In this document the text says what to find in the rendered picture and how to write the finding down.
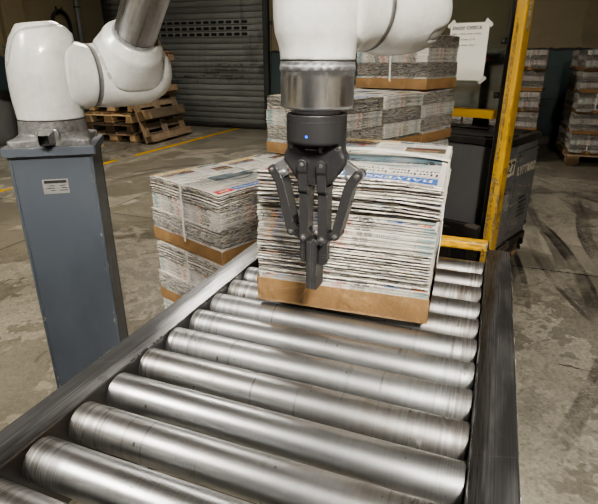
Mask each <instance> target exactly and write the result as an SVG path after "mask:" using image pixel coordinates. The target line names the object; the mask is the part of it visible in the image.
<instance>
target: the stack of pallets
mask: <svg viewBox="0 0 598 504"><path fill-rule="evenodd" d="M164 52H165V54H166V55H167V57H168V58H169V61H174V52H173V51H164ZM118 113H122V114H118ZM134 113H135V111H134V110H133V109H132V106H126V107H107V108H101V109H99V107H92V108H90V109H89V112H85V116H86V122H87V126H88V129H93V130H97V134H103V135H109V136H104V139H108V138H110V140H109V141H110V142H119V141H123V140H128V139H130V143H137V142H141V141H144V139H143V138H141V139H140V136H142V135H143V133H142V132H141V131H140V128H139V123H137V120H136V118H135V115H134ZM97 116H104V117H103V118H98V119H97ZM98 125H103V126H106V127H101V128H98ZM122 136H125V137H122Z"/></svg>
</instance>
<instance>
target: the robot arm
mask: <svg viewBox="0 0 598 504"><path fill-rule="evenodd" d="M169 3H170V0H121V1H120V5H119V9H118V13H117V17H116V19H115V20H113V21H110V22H108V23H106V24H105V25H104V26H103V28H102V30H101V31H100V33H99V34H98V35H97V36H96V37H95V38H94V40H93V43H80V42H77V41H74V38H73V34H72V33H71V32H70V31H69V30H68V29H67V28H66V27H64V26H63V25H60V24H59V23H57V22H55V21H34V22H22V23H16V24H14V26H13V28H12V30H11V32H10V34H9V36H8V39H7V43H6V49H5V68H6V76H7V82H8V88H9V92H10V97H11V101H12V104H13V107H14V110H15V114H16V118H17V125H18V135H17V136H16V137H15V138H13V139H11V140H9V141H7V142H6V143H7V148H24V147H47V146H83V145H90V144H91V140H92V139H93V138H94V137H95V136H98V134H97V130H93V129H88V126H87V122H86V118H85V112H84V110H86V109H90V108H92V107H126V106H135V105H142V104H146V103H150V102H152V101H155V100H157V99H158V98H160V97H161V96H163V95H164V94H165V93H166V92H167V91H168V89H169V87H170V85H171V82H172V68H171V63H170V61H169V58H168V57H167V55H166V54H165V52H164V51H163V47H162V45H161V43H160V40H159V39H158V35H159V32H160V29H161V26H162V23H163V20H164V18H165V15H166V12H167V9H168V6H169ZM452 10H453V4H452V0H273V20H274V30H275V36H276V39H277V42H278V46H279V51H280V73H281V106H282V107H283V108H286V109H291V112H288V113H287V144H288V145H287V149H286V151H285V153H284V158H283V159H282V160H280V161H278V162H276V163H274V164H272V165H270V166H269V167H268V171H269V173H270V175H271V176H272V178H273V180H274V181H275V184H276V188H277V192H278V196H279V201H280V205H281V209H282V213H283V217H284V222H285V226H286V230H287V233H288V234H289V235H294V236H296V237H298V238H299V239H300V251H301V252H300V259H301V261H302V262H306V288H307V289H313V290H317V288H318V287H319V286H320V285H321V284H322V282H323V265H326V263H327V262H328V261H329V259H330V241H337V240H338V239H339V238H340V237H341V236H342V235H343V234H344V231H345V227H346V224H347V220H348V217H349V214H350V210H351V207H352V203H353V200H354V197H355V193H356V190H357V186H358V185H359V183H360V182H361V181H362V179H363V178H364V176H365V175H366V170H365V169H364V168H358V167H356V166H355V165H354V164H352V163H351V162H350V161H349V160H350V157H349V154H348V152H347V149H346V137H347V113H346V112H343V110H344V109H349V108H351V107H352V106H353V102H354V77H355V70H356V65H355V62H354V61H355V58H356V52H364V53H367V54H371V55H381V56H397V55H406V54H411V53H415V52H418V51H421V50H423V49H425V48H427V47H429V46H431V45H432V44H433V43H435V42H436V41H437V38H438V37H439V36H440V35H441V34H442V33H443V31H444V30H445V28H446V26H447V25H448V23H449V21H450V19H451V16H452ZM289 168H290V169H291V171H292V172H293V174H294V175H295V177H296V179H297V180H298V192H299V214H298V210H297V206H296V201H295V197H294V193H293V188H292V184H291V180H290V177H289ZM343 170H345V176H344V179H345V181H346V182H347V183H346V184H345V186H344V189H343V192H342V196H341V199H340V203H339V206H338V210H337V213H336V217H335V221H334V224H333V228H332V230H331V225H332V190H333V186H334V181H335V180H336V179H337V177H338V176H339V175H340V174H341V172H342V171H343ZM315 185H316V186H317V194H318V226H317V232H318V234H317V235H313V234H314V233H315V231H314V232H313V217H314V188H315ZM312 235H313V236H312Z"/></svg>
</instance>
